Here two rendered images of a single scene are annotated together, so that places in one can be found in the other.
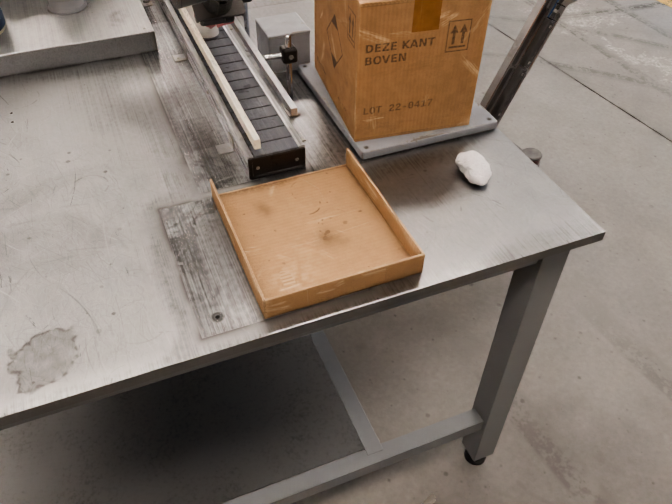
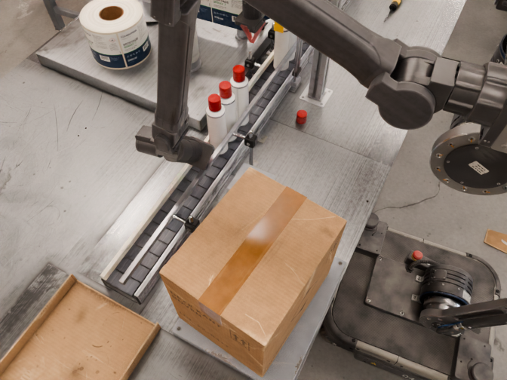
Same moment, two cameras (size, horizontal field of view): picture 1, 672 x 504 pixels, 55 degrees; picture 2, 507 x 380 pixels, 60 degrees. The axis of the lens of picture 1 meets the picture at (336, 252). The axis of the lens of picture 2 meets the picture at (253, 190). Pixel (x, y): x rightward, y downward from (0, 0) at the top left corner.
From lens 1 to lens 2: 1.09 m
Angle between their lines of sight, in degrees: 34
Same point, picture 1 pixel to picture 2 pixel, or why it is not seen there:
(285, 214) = (83, 331)
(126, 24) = (194, 103)
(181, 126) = (133, 208)
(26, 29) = (147, 71)
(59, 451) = not seen: hidden behind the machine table
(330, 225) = (88, 365)
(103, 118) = (112, 167)
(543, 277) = not seen: outside the picture
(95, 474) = not seen: hidden behind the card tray
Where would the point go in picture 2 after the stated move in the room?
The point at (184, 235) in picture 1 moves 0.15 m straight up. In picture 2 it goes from (34, 294) to (6, 270)
